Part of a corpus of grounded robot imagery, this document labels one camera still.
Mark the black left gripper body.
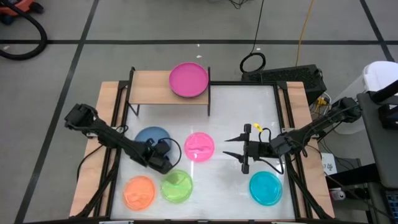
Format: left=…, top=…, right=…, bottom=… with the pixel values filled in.
left=146, top=139, right=174, bottom=175

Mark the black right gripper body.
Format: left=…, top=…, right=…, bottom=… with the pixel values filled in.
left=242, top=123, right=273, bottom=174

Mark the dark blue plate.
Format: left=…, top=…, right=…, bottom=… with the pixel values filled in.
left=134, top=126, right=172, bottom=153

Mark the translucent green plate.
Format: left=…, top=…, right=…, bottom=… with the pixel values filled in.
left=160, top=169, right=194, bottom=204

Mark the translucent orange plate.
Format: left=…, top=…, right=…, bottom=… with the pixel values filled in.
left=122, top=175, right=157, bottom=212

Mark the translucent cyan plate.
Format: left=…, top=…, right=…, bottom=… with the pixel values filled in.
left=248, top=170, right=284, bottom=207

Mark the translucent pink plate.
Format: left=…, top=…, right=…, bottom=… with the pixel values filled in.
left=183, top=131, right=216, bottom=163

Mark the wooden shelf with black legs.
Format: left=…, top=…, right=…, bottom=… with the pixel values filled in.
left=126, top=65, right=213, bottom=118

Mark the white paper sheet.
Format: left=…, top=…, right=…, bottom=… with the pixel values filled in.
left=321, top=152, right=338, bottom=172

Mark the wooden table base board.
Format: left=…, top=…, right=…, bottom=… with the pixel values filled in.
left=68, top=80, right=336, bottom=219

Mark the black computer tower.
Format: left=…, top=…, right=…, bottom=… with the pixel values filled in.
left=241, top=63, right=328, bottom=106

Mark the white cylindrical can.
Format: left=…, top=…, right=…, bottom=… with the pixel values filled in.
left=330, top=189, right=347, bottom=201

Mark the dark grey desk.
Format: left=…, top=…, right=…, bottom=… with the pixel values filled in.
left=356, top=91, right=398, bottom=189

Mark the white round bin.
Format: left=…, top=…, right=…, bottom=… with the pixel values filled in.
left=334, top=60, right=398, bottom=135

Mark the black keyboard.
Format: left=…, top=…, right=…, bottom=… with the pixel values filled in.
left=381, top=187, right=398, bottom=224

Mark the orange vacuum cleaner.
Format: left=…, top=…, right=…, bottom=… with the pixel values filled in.
left=0, top=0, right=45, bottom=25

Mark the black tagged camera cable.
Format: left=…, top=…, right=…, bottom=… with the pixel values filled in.
left=257, top=126, right=272, bottom=142

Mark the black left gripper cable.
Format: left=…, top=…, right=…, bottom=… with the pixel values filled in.
left=154, top=136, right=183, bottom=169

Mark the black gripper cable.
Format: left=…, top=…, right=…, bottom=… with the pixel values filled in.
left=257, top=155, right=285, bottom=175
left=154, top=136, right=183, bottom=169

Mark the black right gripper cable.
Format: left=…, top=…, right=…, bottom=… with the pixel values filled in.
left=257, top=155, right=285, bottom=175

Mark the black aluminium table frame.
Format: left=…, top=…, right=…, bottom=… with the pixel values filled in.
left=74, top=80, right=335, bottom=224

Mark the black hanging cable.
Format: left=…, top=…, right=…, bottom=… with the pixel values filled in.
left=239, top=0, right=267, bottom=75

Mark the black arm base cable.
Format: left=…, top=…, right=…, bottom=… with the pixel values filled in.
left=76, top=144, right=105, bottom=184

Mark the yellow hanging cable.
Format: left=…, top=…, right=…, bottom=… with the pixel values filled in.
left=295, top=0, right=317, bottom=67

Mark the black vacuum hose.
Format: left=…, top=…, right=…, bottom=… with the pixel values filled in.
left=0, top=0, right=49, bottom=61

